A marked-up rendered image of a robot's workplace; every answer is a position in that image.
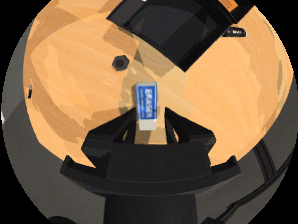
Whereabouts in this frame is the dark grey hex nut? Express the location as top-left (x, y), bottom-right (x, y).
top-left (112, 55), bottom-right (130, 71)

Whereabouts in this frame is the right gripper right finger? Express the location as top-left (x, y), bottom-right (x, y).
top-left (164, 107), bottom-right (217, 153)

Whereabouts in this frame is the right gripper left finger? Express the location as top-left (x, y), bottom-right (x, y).
top-left (85, 107), bottom-right (137, 144)

